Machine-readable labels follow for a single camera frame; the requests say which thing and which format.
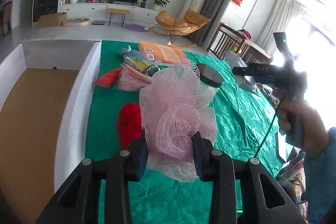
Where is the orange rocking chair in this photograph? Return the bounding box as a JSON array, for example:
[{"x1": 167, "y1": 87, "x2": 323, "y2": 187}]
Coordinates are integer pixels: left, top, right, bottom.
[{"x1": 145, "y1": 9, "x2": 210, "y2": 49}]

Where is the white cardboard storage box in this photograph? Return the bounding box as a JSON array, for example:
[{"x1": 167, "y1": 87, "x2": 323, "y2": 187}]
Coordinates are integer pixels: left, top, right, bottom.
[{"x1": 1, "y1": 40, "x2": 102, "y2": 223}]

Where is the clear jar black lid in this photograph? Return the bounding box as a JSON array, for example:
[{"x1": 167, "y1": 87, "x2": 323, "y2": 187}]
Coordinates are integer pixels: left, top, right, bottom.
[{"x1": 196, "y1": 63, "x2": 224, "y2": 95}]

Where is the blue yellow roll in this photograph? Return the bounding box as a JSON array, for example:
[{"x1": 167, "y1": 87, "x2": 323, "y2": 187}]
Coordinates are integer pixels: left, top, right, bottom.
[{"x1": 118, "y1": 46, "x2": 160, "y2": 77}]

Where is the potted green plant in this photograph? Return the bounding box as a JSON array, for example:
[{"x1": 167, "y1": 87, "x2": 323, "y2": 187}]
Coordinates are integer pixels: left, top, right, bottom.
[{"x1": 151, "y1": 0, "x2": 170, "y2": 11}]

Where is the white tv cabinet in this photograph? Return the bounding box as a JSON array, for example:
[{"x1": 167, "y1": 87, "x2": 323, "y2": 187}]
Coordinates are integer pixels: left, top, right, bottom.
[{"x1": 58, "y1": 3, "x2": 158, "y2": 27}]

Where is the wooden bench stool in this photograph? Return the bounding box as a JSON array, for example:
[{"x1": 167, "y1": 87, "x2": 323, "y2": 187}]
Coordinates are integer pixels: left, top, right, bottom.
[{"x1": 106, "y1": 8, "x2": 131, "y2": 27}]

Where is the green satin tablecloth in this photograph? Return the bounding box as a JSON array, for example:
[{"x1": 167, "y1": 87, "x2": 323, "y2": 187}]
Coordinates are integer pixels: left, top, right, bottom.
[{"x1": 85, "y1": 53, "x2": 283, "y2": 223}]

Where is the pink mesh bath sponge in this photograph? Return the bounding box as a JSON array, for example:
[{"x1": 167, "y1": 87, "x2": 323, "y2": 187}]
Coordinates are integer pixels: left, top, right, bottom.
[{"x1": 139, "y1": 59, "x2": 218, "y2": 182}]

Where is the orange book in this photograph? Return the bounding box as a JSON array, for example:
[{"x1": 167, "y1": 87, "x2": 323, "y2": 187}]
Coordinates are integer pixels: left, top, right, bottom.
[{"x1": 138, "y1": 41, "x2": 189, "y2": 65}]

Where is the person's right hand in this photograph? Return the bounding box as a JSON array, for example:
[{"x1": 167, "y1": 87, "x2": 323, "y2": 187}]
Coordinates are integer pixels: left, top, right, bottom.
[{"x1": 277, "y1": 100, "x2": 330, "y2": 159}]

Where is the round beige floor cushion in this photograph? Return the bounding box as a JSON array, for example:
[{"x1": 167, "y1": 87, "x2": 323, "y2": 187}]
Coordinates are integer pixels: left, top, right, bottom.
[{"x1": 62, "y1": 18, "x2": 91, "y2": 27}]

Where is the brown cardboard box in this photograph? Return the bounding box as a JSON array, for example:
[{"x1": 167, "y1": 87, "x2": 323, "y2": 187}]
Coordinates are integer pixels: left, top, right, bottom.
[{"x1": 38, "y1": 12, "x2": 67, "y2": 28}]

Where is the red foil packet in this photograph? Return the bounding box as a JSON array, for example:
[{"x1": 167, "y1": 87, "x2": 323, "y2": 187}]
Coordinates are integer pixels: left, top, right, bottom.
[{"x1": 94, "y1": 67, "x2": 122, "y2": 88}]

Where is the red knitted soft item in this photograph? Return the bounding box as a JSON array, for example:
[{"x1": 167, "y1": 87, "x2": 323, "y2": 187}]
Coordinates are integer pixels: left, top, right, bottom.
[{"x1": 116, "y1": 102, "x2": 142, "y2": 149}]

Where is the pink striped cloth packet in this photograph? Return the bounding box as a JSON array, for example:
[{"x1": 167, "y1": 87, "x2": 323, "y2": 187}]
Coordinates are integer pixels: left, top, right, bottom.
[{"x1": 117, "y1": 67, "x2": 151, "y2": 92}]

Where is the purple round mat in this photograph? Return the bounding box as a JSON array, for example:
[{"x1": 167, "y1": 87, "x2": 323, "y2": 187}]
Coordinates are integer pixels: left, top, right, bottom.
[{"x1": 123, "y1": 24, "x2": 149, "y2": 33}]

